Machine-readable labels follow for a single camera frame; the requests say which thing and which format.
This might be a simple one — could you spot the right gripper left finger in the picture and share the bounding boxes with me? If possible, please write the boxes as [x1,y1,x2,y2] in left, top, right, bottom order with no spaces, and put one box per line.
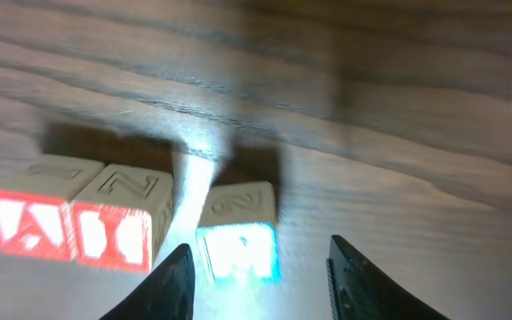
[100,244,195,320]

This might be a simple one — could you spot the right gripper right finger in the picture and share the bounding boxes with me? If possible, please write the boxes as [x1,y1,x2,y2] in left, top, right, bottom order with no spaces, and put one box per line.
[326,235,446,320]

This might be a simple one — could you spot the red I block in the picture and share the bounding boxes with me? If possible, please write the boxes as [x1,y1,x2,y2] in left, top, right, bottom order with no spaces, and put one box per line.
[71,164,173,273]

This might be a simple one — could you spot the blue 2 block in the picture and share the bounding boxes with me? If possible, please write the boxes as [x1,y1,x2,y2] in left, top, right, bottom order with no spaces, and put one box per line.
[196,181,281,285]

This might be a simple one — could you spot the red A block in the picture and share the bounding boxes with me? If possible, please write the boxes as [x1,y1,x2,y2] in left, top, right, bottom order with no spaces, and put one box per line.
[0,154,105,261]

